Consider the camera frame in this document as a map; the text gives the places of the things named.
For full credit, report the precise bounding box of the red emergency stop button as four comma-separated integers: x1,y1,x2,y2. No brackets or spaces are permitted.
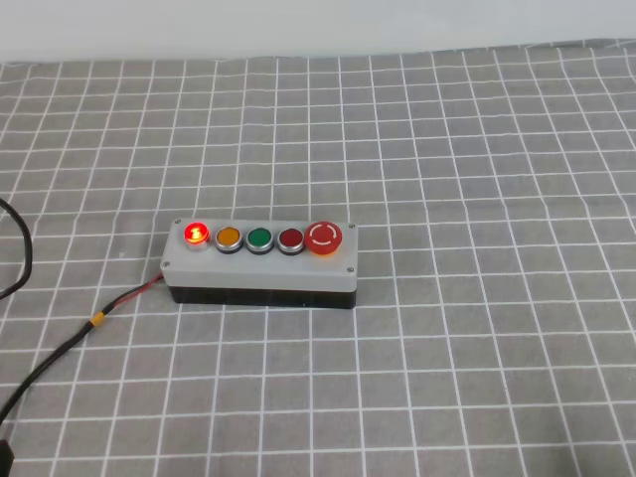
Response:
304,222,343,255

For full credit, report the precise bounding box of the dark red push button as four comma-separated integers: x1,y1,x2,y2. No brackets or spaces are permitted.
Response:
276,228,305,256

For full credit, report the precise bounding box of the green push button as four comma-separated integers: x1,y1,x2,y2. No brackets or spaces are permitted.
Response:
245,227,273,255

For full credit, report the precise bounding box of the yellow push button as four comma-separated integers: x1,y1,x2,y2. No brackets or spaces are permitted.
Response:
215,226,243,254

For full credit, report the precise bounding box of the grey checkered tablecloth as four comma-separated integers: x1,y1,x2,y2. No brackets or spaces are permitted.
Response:
1,44,635,476

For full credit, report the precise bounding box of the red indicator light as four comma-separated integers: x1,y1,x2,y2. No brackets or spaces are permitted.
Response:
184,222,211,251

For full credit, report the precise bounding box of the black object at corner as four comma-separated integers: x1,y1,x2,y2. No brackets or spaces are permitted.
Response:
0,439,14,477

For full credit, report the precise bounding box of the grey button switch box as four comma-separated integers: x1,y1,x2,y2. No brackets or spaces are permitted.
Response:
160,218,359,309

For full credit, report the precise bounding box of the red and black power cable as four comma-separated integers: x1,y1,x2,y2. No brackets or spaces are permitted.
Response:
0,271,165,423

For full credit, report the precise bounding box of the black looped cable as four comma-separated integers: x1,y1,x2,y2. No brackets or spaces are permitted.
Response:
0,198,35,300

